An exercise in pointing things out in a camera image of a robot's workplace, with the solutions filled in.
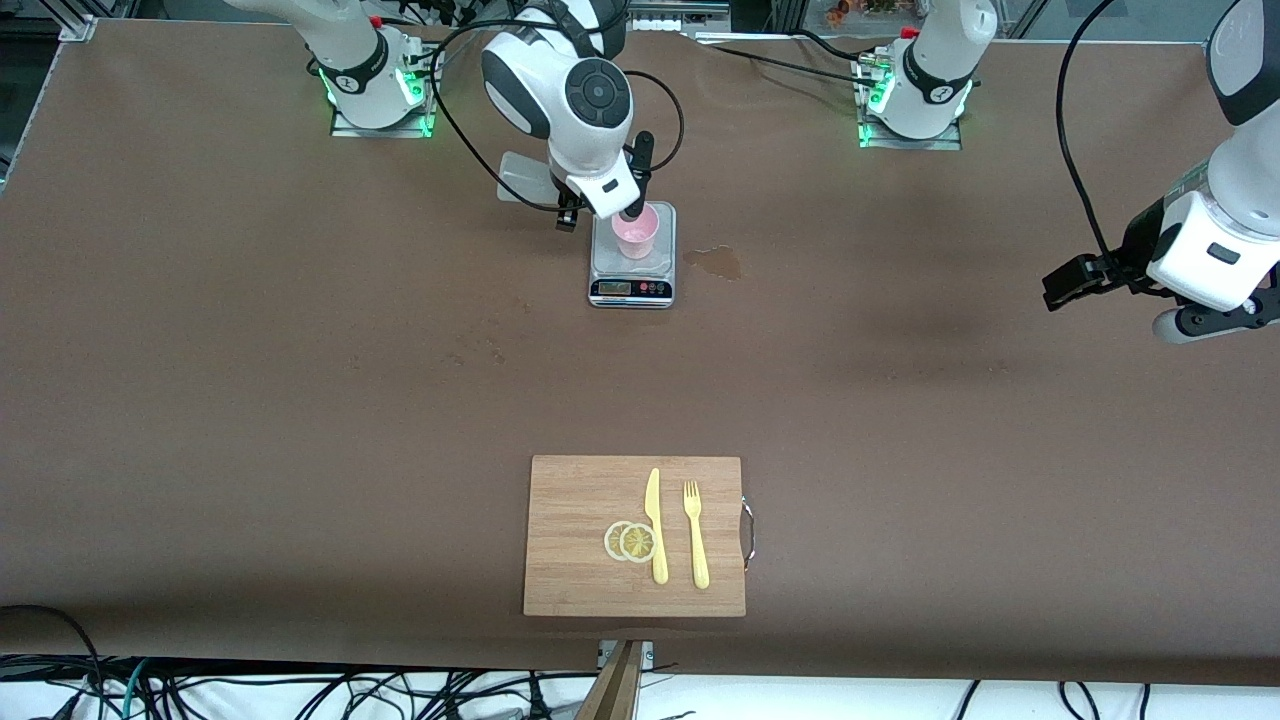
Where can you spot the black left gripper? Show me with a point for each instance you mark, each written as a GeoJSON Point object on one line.
{"type": "Point", "coordinates": [1137, 243]}

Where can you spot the translucent sauce bottle orange cap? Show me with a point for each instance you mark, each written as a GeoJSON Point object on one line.
{"type": "Point", "coordinates": [520, 180]}

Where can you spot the pink plastic cup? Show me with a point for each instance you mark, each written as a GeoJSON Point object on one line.
{"type": "Point", "coordinates": [640, 240]}

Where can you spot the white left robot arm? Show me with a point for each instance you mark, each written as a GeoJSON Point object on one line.
{"type": "Point", "coordinates": [1215, 250]}

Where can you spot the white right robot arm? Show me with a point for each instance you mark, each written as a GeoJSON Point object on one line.
{"type": "Point", "coordinates": [560, 100]}

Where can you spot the silver digital kitchen scale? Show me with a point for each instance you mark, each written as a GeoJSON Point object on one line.
{"type": "Point", "coordinates": [610, 260]}

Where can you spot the white power strip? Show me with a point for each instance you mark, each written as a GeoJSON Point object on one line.
{"type": "Point", "coordinates": [660, 22]}

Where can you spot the lemon slice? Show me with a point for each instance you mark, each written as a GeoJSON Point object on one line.
{"type": "Point", "coordinates": [637, 542]}
{"type": "Point", "coordinates": [611, 541]}

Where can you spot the wooden cutting board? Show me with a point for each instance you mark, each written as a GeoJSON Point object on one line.
{"type": "Point", "coordinates": [580, 560]}

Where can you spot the yellow plastic fork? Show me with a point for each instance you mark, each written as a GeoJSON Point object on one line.
{"type": "Point", "coordinates": [699, 550]}

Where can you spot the yellow plastic knife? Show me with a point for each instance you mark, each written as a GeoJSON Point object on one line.
{"type": "Point", "coordinates": [660, 565]}

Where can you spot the brown table cover sheet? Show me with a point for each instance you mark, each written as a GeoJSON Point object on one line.
{"type": "Point", "coordinates": [300, 500]}

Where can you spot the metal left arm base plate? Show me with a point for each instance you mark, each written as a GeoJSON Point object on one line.
{"type": "Point", "coordinates": [945, 145]}

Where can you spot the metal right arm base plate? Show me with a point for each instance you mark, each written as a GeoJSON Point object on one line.
{"type": "Point", "coordinates": [345, 130]}

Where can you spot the metal post bracket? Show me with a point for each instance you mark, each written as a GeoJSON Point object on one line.
{"type": "Point", "coordinates": [604, 655]}

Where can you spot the wooden post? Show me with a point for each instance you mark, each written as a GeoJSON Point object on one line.
{"type": "Point", "coordinates": [615, 690]}

